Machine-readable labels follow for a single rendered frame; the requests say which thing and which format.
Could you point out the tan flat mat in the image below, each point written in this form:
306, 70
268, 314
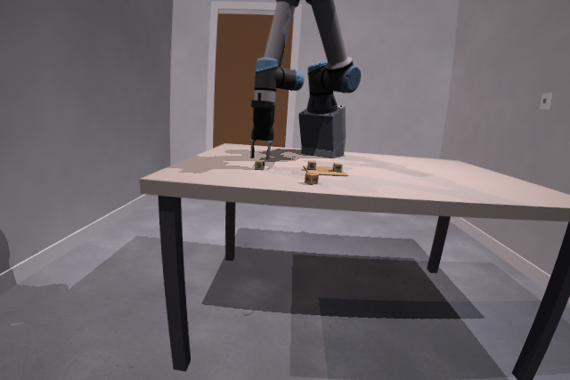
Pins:
325, 170

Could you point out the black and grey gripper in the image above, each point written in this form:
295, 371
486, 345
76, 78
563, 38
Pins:
263, 119

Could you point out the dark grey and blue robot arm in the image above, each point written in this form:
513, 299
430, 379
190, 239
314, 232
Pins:
339, 74

